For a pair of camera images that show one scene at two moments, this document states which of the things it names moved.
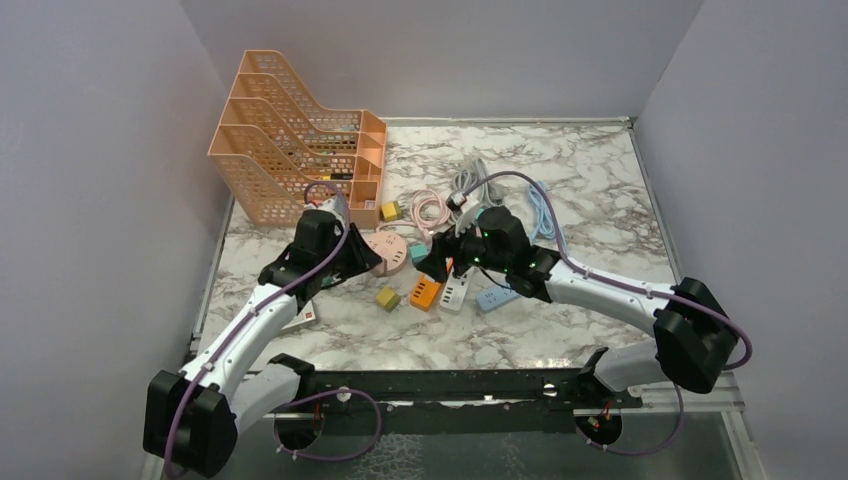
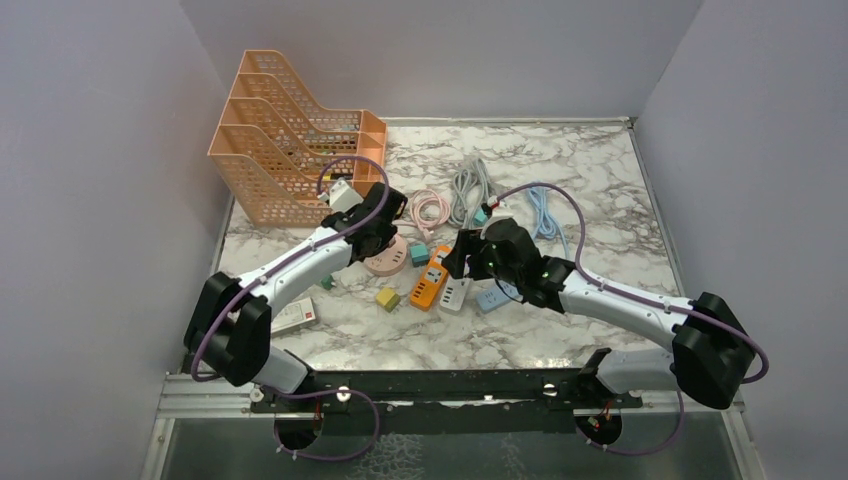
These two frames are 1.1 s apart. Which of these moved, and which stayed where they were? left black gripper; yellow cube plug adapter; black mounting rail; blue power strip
Moved: left black gripper
Stayed: blue power strip; black mounting rail; yellow cube plug adapter
